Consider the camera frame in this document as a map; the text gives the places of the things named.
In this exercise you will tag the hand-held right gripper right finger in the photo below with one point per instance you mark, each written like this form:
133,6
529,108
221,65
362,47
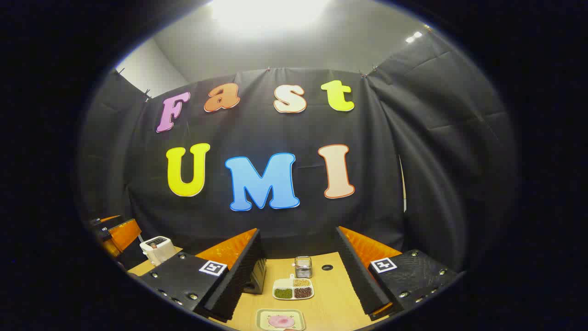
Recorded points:
356,276

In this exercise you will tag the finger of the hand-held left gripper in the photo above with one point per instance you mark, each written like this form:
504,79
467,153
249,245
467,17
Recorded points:
125,233
110,219

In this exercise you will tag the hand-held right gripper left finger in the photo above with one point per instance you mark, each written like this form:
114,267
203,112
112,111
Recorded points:
239,280

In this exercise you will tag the cream square plate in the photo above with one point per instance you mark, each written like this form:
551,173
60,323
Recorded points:
264,317

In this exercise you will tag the pink round cake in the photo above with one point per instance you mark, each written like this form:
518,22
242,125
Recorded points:
280,321

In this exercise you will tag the white toaster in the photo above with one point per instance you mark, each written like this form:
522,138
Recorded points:
158,252

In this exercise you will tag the glass toothpick holder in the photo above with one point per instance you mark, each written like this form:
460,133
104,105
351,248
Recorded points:
303,269

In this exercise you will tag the white divided bean plate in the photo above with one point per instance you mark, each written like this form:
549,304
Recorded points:
293,288

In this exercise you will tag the black backdrop cloth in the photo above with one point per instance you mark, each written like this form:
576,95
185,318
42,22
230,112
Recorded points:
257,128

